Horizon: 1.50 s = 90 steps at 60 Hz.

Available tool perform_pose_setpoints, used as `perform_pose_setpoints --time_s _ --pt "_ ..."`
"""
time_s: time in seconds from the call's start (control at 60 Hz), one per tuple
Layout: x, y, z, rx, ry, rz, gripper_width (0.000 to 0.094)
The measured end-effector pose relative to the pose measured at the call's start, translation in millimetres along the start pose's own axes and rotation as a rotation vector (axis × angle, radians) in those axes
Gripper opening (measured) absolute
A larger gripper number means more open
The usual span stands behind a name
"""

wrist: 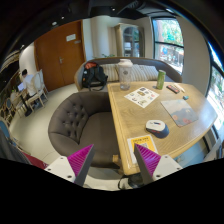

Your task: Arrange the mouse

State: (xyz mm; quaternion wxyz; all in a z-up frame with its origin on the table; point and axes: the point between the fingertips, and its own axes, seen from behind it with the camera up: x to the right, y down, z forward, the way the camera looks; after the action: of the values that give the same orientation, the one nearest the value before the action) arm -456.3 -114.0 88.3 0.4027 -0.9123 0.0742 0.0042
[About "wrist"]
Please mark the green can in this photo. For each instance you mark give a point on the green can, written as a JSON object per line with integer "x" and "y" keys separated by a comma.
{"x": 160, "y": 79}

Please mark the brown tufted round armchair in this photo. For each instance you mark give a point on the brown tufted round armchair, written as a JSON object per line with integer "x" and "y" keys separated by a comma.
{"x": 82, "y": 119}

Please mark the brown curved sofa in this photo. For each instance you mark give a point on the brown curved sofa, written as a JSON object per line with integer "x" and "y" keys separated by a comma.
{"x": 143, "y": 69}

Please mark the large window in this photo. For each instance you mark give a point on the large window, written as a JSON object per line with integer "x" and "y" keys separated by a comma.
{"x": 168, "y": 42}

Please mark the white grey computer mouse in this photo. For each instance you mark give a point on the white grey computer mouse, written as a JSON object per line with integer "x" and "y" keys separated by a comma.
{"x": 158, "y": 128}

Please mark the black orange backpack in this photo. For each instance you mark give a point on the black orange backpack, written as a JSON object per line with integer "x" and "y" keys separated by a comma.
{"x": 94, "y": 77}

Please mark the wooden display cabinet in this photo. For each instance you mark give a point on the wooden display cabinet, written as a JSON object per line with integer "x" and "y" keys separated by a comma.
{"x": 129, "y": 40}

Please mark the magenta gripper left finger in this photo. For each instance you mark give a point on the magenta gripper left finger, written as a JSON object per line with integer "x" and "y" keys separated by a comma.
{"x": 73, "y": 168}

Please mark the clear plastic shaker bottle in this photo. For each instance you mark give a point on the clear plastic shaker bottle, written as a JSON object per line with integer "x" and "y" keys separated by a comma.
{"x": 124, "y": 70}

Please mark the grey patterned mouse pad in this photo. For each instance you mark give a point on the grey patterned mouse pad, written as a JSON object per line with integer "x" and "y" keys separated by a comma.
{"x": 180, "y": 111}

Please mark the small teal eraser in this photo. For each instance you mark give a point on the small teal eraser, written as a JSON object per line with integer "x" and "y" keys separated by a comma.
{"x": 185, "y": 97}

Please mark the orange wooden door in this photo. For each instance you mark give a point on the orange wooden door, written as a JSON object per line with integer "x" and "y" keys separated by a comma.
{"x": 59, "y": 53}

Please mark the white sticker sheet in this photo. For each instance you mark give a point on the white sticker sheet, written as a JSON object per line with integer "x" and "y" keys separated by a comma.
{"x": 142, "y": 96}

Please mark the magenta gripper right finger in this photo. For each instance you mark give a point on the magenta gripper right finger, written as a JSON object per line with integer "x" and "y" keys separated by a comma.
{"x": 153, "y": 166}

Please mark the person in white shirt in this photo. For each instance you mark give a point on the person in white shirt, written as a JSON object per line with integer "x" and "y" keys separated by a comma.
{"x": 28, "y": 84}

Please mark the dark remote control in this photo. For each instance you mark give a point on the dark remote control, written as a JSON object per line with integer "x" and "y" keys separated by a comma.
{"x": 173, "y": 89}

